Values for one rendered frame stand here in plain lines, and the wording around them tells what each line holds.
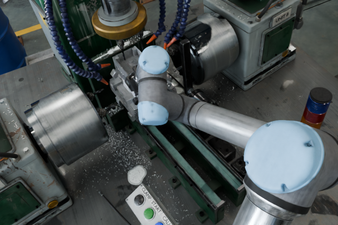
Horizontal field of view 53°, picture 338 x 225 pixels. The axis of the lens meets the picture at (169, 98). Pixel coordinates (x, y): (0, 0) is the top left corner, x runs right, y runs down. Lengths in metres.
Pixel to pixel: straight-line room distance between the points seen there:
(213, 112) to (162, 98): 0.13
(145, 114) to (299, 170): 0.41
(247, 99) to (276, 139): 0.98
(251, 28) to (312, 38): 1.89
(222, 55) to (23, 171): 0.80
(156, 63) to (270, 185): 0.43
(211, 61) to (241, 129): 0.55
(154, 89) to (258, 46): 0.71
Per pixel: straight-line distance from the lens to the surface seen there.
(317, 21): 3.41
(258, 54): 1.48
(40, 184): 1.19
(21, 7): 4.19
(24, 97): 1.79
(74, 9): 1.29
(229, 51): 1.34
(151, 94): 0.83
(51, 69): 1.87
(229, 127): 0.80
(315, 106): 1.03
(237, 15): 1.38
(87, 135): 1.14
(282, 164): 0.55
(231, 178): 1.18
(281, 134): 0.56
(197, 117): 0.86
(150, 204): 0.98
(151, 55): 0.84
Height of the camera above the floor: 1.96
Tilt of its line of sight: 48 degrees down
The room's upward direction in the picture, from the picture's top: 9 degrees counter-clockwise
